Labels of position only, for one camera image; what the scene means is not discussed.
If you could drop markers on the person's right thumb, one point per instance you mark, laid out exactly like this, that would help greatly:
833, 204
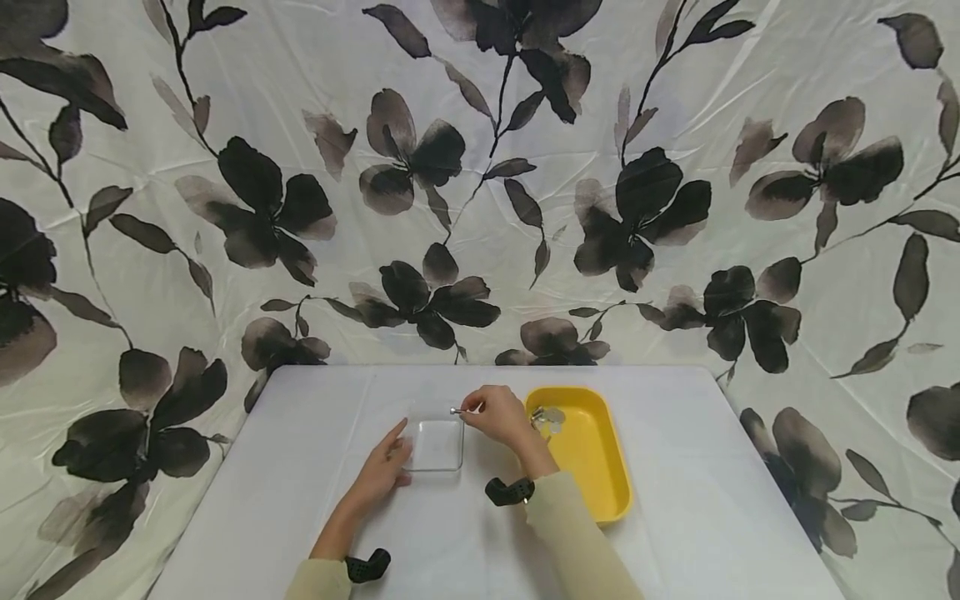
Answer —
474, 422

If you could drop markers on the clear square dish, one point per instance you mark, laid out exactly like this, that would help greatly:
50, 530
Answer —
437, 445

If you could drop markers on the black wrist band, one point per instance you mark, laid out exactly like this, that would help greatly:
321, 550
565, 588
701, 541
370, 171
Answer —
366, 567
510, 492

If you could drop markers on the yellow rectangular tray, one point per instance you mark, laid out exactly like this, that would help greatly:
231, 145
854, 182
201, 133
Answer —
589, 454

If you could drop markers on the person's right index finger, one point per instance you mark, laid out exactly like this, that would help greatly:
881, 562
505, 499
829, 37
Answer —
475, 399

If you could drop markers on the round grey metal disc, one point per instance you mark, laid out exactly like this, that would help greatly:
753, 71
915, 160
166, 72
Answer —
554, 415

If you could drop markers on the person's right hand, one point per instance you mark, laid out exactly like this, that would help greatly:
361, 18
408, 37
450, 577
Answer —
504, 421

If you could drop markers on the person's right forearm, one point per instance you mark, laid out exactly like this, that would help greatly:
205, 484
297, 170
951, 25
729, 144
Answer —
577, 542

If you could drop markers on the person's left fingers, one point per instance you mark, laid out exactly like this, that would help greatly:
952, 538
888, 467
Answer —
397, 440

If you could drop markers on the small silver metal piece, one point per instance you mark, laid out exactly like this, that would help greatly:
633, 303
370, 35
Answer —
536, 415

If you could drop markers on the person's left hand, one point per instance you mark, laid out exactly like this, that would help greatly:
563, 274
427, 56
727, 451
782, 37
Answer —
379, 475

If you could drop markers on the person's left thumb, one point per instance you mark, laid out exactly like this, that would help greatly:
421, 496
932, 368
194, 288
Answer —
402, 480

